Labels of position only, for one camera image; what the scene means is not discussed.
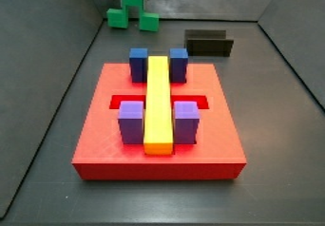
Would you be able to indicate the green arch-shaped block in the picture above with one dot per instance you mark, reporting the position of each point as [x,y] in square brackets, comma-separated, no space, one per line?
[118,16]

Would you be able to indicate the red base board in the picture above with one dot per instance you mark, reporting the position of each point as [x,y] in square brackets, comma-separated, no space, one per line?
[104,158]

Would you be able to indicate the left blue block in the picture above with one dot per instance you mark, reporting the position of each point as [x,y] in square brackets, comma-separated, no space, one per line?
[138,64]

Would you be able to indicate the blue block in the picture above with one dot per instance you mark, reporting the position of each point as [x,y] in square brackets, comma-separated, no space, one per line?
[138,64]
[178,65]

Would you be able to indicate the right blue block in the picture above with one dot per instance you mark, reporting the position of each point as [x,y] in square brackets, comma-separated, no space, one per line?
[178,65]

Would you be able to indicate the black U-shaped holder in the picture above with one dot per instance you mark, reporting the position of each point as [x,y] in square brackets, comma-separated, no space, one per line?
[207,42]

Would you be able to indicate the left purple block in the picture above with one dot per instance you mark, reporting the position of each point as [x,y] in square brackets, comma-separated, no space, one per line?
[130,120]

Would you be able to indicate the purple block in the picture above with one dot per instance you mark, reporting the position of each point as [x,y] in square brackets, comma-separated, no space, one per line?
[130,120]
[186,120]

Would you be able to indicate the right purple block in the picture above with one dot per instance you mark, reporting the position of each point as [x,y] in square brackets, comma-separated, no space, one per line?
[186,120]

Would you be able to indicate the yellow long bar block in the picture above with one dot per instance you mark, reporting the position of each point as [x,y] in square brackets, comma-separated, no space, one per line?
[158,122]

